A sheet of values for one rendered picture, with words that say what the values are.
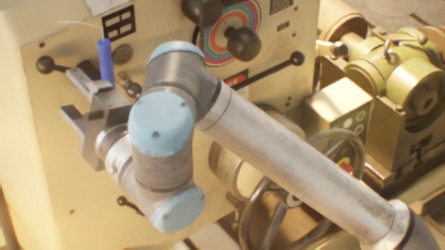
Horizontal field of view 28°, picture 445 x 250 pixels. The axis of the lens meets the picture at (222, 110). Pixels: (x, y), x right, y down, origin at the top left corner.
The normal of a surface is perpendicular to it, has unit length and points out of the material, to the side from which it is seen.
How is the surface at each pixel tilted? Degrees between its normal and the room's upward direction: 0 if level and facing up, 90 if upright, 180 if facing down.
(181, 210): 95
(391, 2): 0
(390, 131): 90
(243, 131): 66
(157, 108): 5
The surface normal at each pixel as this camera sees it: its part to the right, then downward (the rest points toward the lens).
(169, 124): 0.00, -0.67
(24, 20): 0.42, -0.13
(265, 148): 0.28, 0.30
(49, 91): 0.60, 0.55
